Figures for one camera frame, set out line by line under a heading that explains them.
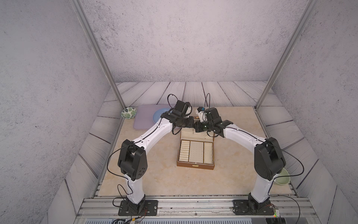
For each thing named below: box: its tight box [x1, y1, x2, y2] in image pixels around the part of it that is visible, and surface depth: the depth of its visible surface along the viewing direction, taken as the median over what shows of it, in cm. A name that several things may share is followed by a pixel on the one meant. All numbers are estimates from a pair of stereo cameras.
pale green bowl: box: [273, 167, 291, 185], surface depth 79 cm
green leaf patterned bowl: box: [120, 107, 138, 119], surface depth 117 cm
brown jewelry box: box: [176, 127, 215, 171], surface depth 91 cm
